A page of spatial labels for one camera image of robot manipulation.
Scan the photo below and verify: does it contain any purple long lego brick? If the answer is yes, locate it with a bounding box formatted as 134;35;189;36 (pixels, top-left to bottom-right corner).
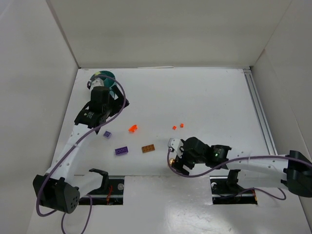
115;146;129;156

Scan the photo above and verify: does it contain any teal round divided container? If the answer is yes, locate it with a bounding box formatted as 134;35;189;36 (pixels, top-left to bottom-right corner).
91;71;115;89

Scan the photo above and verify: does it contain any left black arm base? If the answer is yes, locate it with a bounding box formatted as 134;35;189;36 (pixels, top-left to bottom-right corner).
88;168;125;206

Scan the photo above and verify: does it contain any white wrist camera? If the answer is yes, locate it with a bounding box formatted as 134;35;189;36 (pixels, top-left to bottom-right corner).
168;138;184;158
87;77;104;92

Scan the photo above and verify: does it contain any aluminium rail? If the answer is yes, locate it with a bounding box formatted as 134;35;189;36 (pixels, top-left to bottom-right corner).
243;68;277;155

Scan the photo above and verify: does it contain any small purple square lego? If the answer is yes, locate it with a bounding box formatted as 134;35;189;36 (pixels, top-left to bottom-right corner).
103;131;112;139

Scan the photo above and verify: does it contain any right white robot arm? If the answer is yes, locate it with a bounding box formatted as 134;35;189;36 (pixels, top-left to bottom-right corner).
168;137;312;198

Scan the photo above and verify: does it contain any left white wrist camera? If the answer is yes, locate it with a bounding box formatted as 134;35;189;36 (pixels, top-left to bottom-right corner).
87;77;104;92

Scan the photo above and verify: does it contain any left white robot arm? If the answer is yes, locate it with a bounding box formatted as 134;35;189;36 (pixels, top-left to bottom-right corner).
33;85;129;217

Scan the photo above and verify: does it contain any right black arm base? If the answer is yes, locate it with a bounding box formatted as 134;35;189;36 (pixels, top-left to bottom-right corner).
210;170;257;205

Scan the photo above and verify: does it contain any red orange lego piece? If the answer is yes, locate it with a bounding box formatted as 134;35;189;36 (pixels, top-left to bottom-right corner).
128;124;138;133

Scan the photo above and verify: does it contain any brown flat lego plate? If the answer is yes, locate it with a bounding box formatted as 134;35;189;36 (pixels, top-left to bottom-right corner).
141;144;156;154

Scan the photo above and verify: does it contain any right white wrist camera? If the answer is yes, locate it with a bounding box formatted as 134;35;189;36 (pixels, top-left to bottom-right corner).
168;138;184;158

